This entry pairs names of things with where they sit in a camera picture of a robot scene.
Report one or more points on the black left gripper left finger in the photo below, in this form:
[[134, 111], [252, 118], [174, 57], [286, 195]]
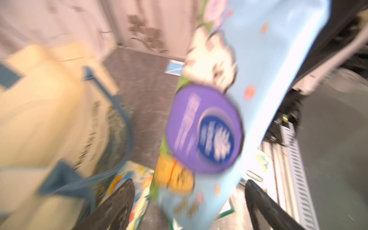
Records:
[[114, 212]]

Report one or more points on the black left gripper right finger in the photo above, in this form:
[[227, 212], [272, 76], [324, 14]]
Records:
[[264, 212]]

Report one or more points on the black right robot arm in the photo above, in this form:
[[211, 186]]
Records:
[[340, 30]]

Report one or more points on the elephant tissue pack by bag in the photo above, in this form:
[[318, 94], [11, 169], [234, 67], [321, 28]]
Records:
[[142, 177]]

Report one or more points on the cream canvas tote bag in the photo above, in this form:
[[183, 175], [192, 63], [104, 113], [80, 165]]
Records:
[[64, 136]]

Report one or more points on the green barcode tissue pack centre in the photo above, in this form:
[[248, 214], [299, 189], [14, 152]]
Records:
[[227, 209]]

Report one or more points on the blue face mask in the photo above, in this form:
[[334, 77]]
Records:
[[174, 67]]

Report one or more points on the white slotted cable duct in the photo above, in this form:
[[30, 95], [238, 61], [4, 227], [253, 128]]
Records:
[[302, 207]]

